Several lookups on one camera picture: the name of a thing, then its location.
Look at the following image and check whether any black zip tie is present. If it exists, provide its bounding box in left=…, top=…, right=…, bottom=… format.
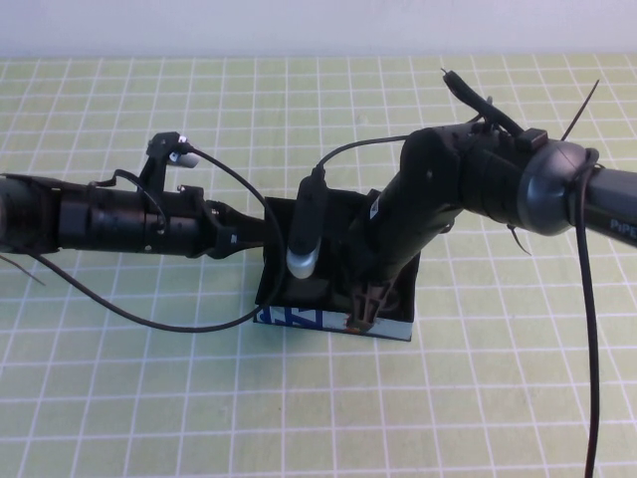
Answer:
left=0, top=253, right=47, bottom=288
left=560, top=79, right=602, bottom=143
left=506, top=223, right=532, bottom=258

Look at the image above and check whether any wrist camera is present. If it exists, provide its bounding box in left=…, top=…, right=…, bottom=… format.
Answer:
left=147, top=131, right=203, bottom=169
left=286, top=168, right=329, bottom=279

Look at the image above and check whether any black glasses case printed side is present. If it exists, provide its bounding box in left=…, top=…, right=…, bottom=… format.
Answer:
left=253, top=187, right=417, bottom=344

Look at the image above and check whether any right camera black cable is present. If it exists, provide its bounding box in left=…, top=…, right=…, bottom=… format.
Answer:
left=316, top=134, right=603, bottom=478

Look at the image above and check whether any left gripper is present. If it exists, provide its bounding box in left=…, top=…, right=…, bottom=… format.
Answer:
left=59, top=186, right=268, bottom=260

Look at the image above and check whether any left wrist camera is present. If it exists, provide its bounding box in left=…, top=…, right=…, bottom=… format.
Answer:
left=147, top=131, right=203, bottom=169

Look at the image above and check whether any black arm wire loop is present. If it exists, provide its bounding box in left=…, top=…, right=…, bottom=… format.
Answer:
left=441, top=69, right=524, bottom=138

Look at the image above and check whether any left camera black cable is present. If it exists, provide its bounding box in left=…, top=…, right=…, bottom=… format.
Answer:
left=0, top=141, right=290, bottom=333

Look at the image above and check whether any camera black cable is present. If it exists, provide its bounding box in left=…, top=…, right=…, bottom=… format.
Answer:
left=316, top=134, right=603, bottom=478
left=0, top=141, right=290, bottom=333

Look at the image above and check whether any green white-grid tablecloth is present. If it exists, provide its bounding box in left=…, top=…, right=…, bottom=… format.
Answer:
left=0, top=56, right=637, bottom=478

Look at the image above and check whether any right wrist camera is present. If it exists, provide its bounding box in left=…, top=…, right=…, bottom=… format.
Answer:
left=286, top=168, right=329, bottom=279

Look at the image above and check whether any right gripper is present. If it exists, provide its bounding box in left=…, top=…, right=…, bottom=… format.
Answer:
left=346, top=183, right=457, bottom=334

